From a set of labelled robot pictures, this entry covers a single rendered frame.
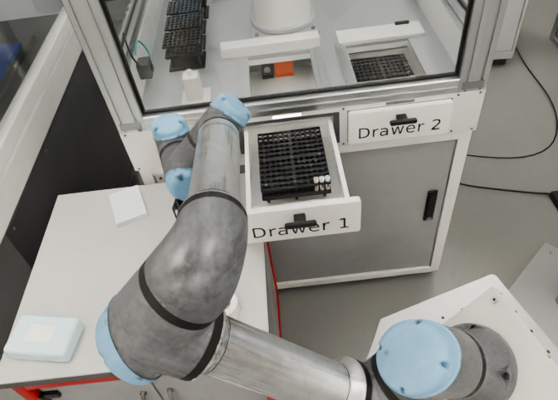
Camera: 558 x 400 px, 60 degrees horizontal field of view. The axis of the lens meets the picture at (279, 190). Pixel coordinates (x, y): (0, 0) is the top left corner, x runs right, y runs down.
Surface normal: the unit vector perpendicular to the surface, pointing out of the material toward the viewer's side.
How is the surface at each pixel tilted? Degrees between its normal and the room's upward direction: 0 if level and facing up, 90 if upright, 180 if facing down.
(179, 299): 55
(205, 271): 44
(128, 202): 0
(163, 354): 79
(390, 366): 35
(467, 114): 90
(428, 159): 90
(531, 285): 5
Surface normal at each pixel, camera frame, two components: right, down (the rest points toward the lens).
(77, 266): -0.10, -0.69
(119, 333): -0.44, 0.07
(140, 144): 0.07, 0.72
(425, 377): -0.62, -0.40
